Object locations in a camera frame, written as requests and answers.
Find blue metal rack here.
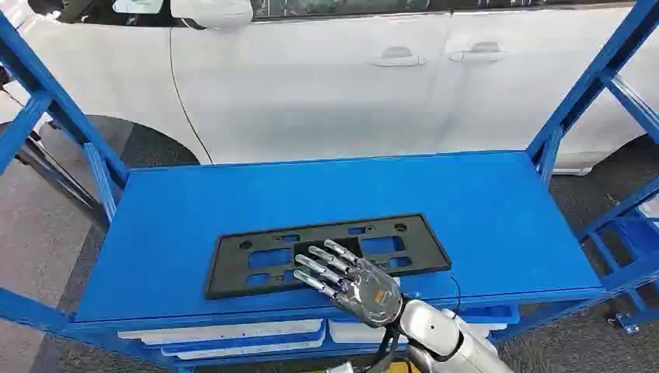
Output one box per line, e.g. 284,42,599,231
0,0,659,373

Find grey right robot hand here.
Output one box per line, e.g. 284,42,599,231
292,239,405,329

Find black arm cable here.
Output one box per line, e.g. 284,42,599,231
366,325,403,373

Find small white plastic tray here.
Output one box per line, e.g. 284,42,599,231
441,308,509,340
327,319,409,345

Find large white plastic tray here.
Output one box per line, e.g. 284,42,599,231
117,319,326,347
161,334,327,361

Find white car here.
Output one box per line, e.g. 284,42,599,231
0,0,659,177

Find black plastic plate frame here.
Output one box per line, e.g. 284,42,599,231
204,213,453,302

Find dark metal bar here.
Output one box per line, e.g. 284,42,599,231
14,131,110,230

